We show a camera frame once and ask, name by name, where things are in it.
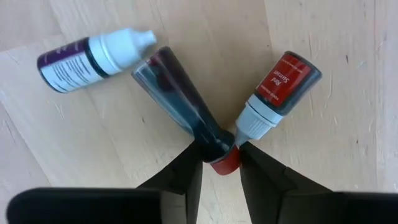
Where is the red label dropper bottle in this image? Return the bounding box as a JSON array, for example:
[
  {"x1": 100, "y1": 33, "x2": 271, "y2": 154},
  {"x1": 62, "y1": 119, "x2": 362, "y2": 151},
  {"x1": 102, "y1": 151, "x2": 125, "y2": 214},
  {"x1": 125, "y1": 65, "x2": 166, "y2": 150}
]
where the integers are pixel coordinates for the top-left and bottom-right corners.
[{"x1": 234, "y1": 50, "x2": 323, "y2": 147}]

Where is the dark tube bottle red cap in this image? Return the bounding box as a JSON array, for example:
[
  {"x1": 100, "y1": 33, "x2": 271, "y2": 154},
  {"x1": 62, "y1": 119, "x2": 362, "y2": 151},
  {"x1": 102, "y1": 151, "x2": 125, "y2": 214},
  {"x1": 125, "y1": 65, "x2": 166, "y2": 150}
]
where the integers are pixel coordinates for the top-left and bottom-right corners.
[{"x1": 131, "y1": 45, "x2": 243, "y2": 177}]

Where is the purple label dropper bottle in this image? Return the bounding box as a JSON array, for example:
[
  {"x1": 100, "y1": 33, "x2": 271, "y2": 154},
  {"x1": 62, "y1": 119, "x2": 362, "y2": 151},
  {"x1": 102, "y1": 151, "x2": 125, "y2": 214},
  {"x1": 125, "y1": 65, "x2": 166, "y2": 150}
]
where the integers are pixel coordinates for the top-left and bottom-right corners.
[{"x1": 36, "y1": 27, "x2": 158, "y2": 94}]

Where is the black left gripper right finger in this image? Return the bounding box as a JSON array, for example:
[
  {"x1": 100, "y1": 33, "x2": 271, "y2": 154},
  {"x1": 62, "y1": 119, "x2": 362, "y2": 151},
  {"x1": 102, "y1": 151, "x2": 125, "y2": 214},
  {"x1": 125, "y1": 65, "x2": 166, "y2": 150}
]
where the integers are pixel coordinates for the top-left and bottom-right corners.
[{"x1": 239, "y1": 141, "x2": 334, "y2": 224}]

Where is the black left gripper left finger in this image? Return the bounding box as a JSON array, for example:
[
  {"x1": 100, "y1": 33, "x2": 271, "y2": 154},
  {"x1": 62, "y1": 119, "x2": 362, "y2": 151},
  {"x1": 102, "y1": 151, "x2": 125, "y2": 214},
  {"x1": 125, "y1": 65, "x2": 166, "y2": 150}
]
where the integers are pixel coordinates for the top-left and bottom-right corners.
[{"x1": 136, "y1": 141, "x2": 205, "y2": 224}]

